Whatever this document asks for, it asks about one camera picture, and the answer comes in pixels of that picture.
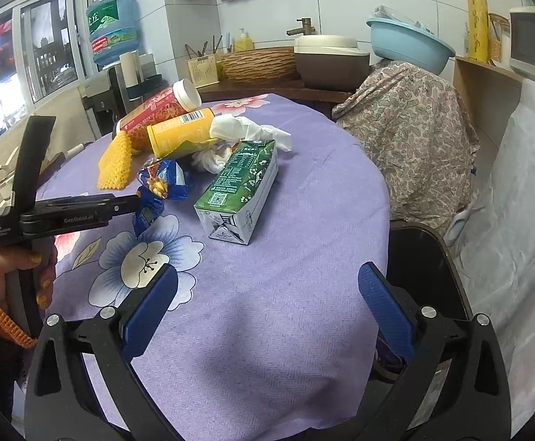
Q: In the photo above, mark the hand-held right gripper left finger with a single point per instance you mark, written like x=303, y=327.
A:
x=152, y=312

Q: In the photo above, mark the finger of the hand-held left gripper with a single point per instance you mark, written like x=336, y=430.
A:
x=125, y=204

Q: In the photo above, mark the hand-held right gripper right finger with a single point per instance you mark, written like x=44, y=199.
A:
x=387, y=312

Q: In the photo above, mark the blue snack wrapper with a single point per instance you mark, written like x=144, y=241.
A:
x=166, y=177

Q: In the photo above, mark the black trash bin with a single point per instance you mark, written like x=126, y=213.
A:
x=414, y=248

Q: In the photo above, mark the yellow snack canister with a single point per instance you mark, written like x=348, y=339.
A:
x=175, y=135

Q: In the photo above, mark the person's left hand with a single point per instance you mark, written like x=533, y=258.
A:
x=44, y=275

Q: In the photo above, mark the yellow foam fruit net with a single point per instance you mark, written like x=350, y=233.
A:
x=113, y=163

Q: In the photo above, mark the crumpled white tissue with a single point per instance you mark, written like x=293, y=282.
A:
x=210, y=160
x=240, y=126

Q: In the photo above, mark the red canister with white lid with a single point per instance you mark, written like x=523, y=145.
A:
x=152, y=105

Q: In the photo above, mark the water dispenser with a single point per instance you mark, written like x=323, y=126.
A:
x=106, y=92

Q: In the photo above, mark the green milk carton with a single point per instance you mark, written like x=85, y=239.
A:
x=235, y=183

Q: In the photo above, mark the pale blue plastic object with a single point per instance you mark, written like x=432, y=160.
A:
x=460, y=225

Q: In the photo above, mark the window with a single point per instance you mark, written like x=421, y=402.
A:
x=28, y=55

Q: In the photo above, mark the purple floral tablecloth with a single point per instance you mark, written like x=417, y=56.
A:
x=272, y=262

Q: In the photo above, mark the beige utensil holder box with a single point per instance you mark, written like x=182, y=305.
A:
x=202, y=71

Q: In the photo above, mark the white cover cloth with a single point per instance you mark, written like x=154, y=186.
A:
x=515, y=220

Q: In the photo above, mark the blue water jug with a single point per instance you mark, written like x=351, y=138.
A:
x=111, y=27

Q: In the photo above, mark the bunch of chopsticks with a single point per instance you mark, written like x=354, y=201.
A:
x=193, y=50

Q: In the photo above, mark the floral cloth cover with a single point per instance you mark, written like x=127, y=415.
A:
x=410, y=133

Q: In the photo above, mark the wooden counter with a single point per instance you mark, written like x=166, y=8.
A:
x=267, y=88

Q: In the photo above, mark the wicker basket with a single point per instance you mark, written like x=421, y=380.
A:
x=258, y=66

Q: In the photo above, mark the yellow soap bottle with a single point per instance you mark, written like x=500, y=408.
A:
x=243, y=43

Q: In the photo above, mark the wooden cabinet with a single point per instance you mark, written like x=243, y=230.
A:
x=479, y=96

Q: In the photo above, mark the brown white rice cooker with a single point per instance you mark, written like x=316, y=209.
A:
x=327, y=64

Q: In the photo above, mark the brass faucet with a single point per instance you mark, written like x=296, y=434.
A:
x=304, y=26

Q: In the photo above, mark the light blue plastic basin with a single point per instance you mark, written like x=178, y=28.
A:
x=405, y=46

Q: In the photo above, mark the glass jar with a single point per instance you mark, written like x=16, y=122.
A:
x=497, y=41

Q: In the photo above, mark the clear glass bowl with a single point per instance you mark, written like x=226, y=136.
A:
x=389, y=11

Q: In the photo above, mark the yellow patterned tube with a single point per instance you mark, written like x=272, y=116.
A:
x=478, y=23

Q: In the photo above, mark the white microwave oven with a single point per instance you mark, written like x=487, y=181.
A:
x=534, y=41

